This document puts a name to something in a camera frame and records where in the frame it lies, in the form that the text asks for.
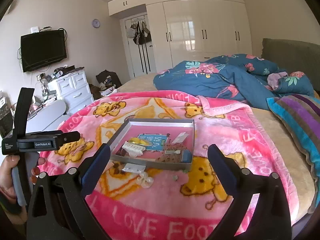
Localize clear beige hair clip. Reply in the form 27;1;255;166
136;172;154;189

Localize white hair claw clip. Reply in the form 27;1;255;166
122;141;146;158

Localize yellow hoop earrings packet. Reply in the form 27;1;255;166
129;137;152;147

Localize blue jewelry box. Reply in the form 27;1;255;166
180;149;193;164

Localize white bedroom door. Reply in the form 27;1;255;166
120;12;156;79

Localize person's left hand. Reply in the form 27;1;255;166
0;154;47;202

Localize white curved table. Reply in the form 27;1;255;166
26;100;69;133

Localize white drawer chest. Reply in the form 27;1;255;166
48;69;94;116

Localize pink bear fleece blanket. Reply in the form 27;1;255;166
41;90;299;239

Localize clear plastic packet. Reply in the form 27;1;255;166
122;163;146;174

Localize black bag on floor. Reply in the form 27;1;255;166
96;70;122;91

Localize striped purple blue pillow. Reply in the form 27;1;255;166
266;94;319;207

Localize brown dotted earring card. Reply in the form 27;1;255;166
156;143;187;163

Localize blue printed card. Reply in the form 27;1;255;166
138;134;168;151

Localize small white packet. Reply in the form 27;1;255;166
172;132;189;144

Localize grey tray with pink lining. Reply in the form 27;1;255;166
107;119;195;171

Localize blue floral duvet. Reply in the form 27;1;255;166
153;54;314;109

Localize hanging bags on door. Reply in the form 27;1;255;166
126;21;152;45

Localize dark green headboard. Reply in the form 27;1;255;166
261;38;319;91

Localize white glossy wardrobe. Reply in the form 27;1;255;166
108;0;252;72

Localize black wall television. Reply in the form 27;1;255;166
20;28;67;73

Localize purple wall clock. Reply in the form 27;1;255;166
92;19;100;28

